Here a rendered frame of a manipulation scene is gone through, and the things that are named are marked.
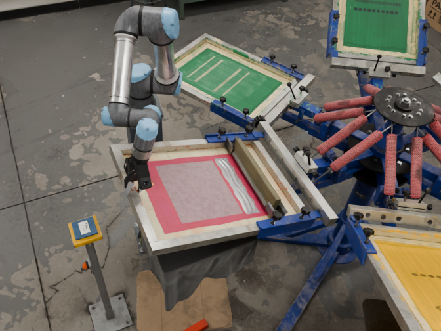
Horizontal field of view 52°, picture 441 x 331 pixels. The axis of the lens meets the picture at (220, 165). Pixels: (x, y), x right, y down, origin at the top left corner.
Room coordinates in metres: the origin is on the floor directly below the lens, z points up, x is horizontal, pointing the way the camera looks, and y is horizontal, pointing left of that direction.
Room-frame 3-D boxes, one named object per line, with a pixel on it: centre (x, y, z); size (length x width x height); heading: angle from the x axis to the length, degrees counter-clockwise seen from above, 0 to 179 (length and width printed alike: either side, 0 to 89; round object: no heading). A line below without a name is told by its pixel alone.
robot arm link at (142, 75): (1.72, 0.42, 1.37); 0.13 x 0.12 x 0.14; 91
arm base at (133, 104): (1.72, 0.43, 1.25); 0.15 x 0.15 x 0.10
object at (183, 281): (1.07, -0.01, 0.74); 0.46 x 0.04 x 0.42; 118
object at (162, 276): (1.14, 0.30, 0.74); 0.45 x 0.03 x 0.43; 28
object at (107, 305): (1.12, 0.60, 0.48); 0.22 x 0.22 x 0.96; 28
